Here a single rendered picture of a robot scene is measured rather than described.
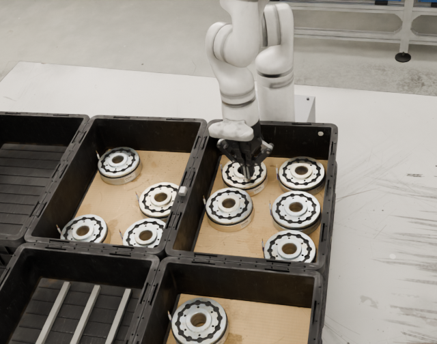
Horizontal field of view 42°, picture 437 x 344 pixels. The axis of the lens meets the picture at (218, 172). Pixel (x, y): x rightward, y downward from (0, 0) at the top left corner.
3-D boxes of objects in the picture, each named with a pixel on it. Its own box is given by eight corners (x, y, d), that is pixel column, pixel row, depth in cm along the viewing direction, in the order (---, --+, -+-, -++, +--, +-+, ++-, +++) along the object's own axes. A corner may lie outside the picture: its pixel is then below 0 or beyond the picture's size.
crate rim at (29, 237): (94, 121, 143) (91, 114, 141) (209, 125, 136) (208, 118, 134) (24, 248, 116) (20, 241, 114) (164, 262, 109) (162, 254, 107)
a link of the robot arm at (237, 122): (207, 138, 114) (203, 112, 110) (226, 106, 122) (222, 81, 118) (250, 142, 111) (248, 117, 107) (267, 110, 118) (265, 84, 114)
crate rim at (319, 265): (210, 125, 136) (209, 118, 134) (338, 131, 129) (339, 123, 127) (164, 262, 109) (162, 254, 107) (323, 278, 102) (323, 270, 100)
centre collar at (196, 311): (188, 308, 106) (188, 306, 106) (214, 310, 105) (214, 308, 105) (182, 332, 103) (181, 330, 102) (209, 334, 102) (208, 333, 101)
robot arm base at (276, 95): (263, 110, 155) (259, 56, 143) (297, 112, 152) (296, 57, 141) (256, 132, 149) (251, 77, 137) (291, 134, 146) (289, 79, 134)
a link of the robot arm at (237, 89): (207, 97, 116) (238, 111, 110) (195, 27, 106) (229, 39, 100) (231, 81, 119) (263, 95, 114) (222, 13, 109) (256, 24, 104)
